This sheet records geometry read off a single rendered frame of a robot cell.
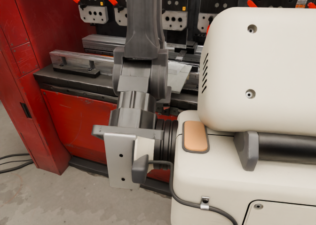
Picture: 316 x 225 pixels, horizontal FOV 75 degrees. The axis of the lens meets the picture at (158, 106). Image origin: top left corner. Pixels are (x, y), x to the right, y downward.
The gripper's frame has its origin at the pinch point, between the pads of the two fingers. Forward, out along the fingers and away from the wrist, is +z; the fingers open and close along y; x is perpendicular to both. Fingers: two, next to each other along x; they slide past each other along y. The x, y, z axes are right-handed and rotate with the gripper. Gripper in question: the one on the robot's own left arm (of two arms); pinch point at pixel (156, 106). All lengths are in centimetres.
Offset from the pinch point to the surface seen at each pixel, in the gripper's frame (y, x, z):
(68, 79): 56, -28, 28
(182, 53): -8, -47, 23
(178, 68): -6.7, -29.3, 14.3
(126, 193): 26, 24, 100
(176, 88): -6.4, -11.9, 5.6
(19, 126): 102, -9, 63
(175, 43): -4.2, -39.7, 8.2
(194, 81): -15.3, -27.9, 22.2
